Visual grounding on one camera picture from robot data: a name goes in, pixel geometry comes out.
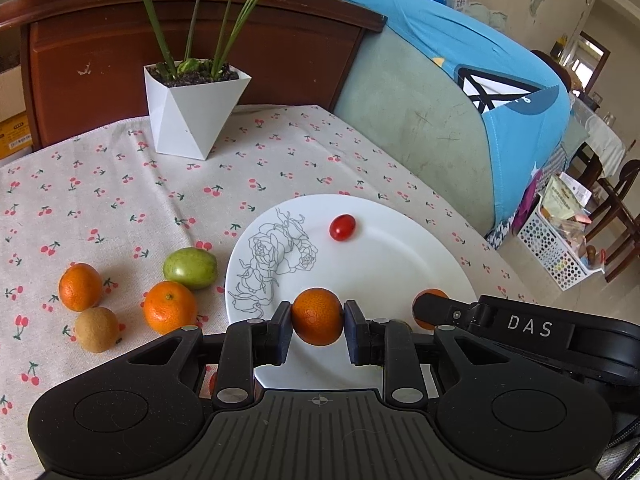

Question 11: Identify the white plate with rose drawing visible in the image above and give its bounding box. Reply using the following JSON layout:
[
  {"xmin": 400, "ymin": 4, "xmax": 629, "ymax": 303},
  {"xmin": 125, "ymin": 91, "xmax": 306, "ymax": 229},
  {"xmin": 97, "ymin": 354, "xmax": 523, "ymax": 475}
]
[{"xmin": 224, "ymin": 193, "xmax": 479, "ymax": 391}]

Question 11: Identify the cardboard box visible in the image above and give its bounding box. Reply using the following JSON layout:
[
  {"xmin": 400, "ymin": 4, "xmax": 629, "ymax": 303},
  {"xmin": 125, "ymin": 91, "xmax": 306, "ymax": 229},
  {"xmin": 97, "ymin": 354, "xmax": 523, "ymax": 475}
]
[{"xmin": 0, "ymin": 57, "xmax": 37, "ymax": 160}]

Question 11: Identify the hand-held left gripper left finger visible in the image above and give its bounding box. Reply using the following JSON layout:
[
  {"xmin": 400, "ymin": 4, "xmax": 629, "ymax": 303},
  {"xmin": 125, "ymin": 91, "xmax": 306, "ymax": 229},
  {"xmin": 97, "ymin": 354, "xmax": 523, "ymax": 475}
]
[{"xmin": 127, "ymin": 302, "xmax": 294, "ymax": 409}]

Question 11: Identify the blue printed cloth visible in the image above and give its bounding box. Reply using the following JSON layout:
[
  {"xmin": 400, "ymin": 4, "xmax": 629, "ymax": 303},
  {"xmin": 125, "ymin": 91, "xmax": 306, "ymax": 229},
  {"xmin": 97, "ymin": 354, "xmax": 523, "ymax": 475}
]
[{"xmin": 278, "ymin": 0, "xmax": 574, "ymax": 233}]

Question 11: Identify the cherry print tablecloth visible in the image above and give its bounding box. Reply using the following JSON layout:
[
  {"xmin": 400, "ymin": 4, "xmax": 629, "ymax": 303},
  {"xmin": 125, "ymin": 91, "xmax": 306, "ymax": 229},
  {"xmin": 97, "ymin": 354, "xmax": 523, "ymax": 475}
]
[{"xmin": 0, "ymin": 104, "xmax": 539, "ymax": 480}]

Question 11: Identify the small round orange mandarin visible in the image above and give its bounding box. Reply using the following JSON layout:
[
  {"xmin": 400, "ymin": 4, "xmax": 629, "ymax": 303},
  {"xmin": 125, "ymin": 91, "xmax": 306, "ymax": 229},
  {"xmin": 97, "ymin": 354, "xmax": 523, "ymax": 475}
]
[{"xmin": 291, "ymin": 287, "xmax": 346, "ymax": 347}]

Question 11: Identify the green leafy plant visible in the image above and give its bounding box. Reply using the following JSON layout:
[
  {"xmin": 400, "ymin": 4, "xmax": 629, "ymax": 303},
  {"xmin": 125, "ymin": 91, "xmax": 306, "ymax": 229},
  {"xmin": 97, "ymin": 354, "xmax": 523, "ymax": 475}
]
[{"xmin": 127, "ymin": 0, "xmax": 376, "ymax": 77}]

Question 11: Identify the grey-green sofa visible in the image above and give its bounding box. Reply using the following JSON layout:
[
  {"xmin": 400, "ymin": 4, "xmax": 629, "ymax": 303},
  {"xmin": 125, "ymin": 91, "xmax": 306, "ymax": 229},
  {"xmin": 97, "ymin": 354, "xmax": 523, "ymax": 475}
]
[{"xmin": 332, "ymin": 25, "xmax": 591, "ymax": 241}]

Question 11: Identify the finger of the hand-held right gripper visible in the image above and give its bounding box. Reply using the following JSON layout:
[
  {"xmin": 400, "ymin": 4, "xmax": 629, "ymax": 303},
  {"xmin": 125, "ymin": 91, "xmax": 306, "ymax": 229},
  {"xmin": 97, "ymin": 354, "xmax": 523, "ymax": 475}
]
[{"xmin": 412, "ymin": 293, "xmax": 480, "ymax": 333}]

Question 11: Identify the green snack packet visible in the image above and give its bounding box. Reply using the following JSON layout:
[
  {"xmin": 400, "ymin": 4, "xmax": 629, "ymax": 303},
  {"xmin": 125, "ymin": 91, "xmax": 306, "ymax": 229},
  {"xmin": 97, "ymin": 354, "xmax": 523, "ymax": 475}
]
[{"xmin": 541, "ymin": 172, "xmax": 592, "ymax": 222}]

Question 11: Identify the brown wooden headboard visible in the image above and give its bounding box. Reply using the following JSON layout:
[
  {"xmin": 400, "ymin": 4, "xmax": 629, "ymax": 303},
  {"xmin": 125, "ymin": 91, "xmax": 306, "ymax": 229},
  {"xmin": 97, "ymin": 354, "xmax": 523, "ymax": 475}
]
[{"xmin": 0, "ymin": 0, "xmax": 389, "ymax": 152}]

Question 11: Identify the oval orange mandarin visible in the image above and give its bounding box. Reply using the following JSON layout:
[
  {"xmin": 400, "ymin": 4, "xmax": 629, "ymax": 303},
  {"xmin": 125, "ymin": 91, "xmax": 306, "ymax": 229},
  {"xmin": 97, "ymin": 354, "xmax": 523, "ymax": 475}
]
[{"xmin": 58, "ymin": 262, "xmax": 104, "ymax": 311}]

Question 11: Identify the brown kiwi fruit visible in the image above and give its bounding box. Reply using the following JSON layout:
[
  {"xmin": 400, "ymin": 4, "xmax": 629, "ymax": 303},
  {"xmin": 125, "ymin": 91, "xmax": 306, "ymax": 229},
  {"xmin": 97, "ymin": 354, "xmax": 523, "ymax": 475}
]
[{"xmin": 74, "ymin": 306, "xmax": 120, "ymax": 354}]

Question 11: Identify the large orange mandarin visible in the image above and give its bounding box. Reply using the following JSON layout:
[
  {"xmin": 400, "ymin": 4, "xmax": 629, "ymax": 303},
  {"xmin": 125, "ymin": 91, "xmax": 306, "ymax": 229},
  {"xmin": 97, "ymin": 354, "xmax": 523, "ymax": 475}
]
[{"xmin": 143, "ymin": 281, "xmax": 199, "ymax": 336}]

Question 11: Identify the green round fruit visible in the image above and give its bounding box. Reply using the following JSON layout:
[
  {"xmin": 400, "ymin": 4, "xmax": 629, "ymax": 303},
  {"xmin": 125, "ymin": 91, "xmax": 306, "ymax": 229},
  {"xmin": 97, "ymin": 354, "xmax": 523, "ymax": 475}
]
[{"xmin": 162, "ymin": 247, "xmax": 219, "ymax": 291}]

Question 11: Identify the white angular plant pot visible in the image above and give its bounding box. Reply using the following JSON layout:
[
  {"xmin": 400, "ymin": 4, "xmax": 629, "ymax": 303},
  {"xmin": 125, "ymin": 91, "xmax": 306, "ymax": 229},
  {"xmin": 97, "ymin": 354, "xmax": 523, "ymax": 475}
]
[{"xmin": 143, "ymin": 61, "xmax": 252, "ymax": 161}]

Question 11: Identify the white perforated plastic basket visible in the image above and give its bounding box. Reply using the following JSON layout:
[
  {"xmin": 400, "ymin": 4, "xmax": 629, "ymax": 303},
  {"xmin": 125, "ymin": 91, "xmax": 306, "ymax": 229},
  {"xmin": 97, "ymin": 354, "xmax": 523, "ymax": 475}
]
[{"xmin": 517, "ymin": 199, "xmax": 607, "ymax": 292}]

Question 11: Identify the dark wooden chair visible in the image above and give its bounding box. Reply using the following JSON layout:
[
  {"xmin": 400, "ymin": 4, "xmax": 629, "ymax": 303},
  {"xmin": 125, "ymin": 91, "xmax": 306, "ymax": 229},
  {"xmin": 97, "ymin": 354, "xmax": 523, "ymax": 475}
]
[{"xmin": 582, "ymin": 159, "xmax": 640, "ymax": 283}]

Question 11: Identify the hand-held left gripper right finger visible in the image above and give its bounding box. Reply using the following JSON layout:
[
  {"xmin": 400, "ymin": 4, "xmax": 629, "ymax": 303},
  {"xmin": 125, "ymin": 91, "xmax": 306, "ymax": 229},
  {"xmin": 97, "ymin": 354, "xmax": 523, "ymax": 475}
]
[{"xmin": 343, "ymin": 301, "xmax": 507, "ymax": 407}]

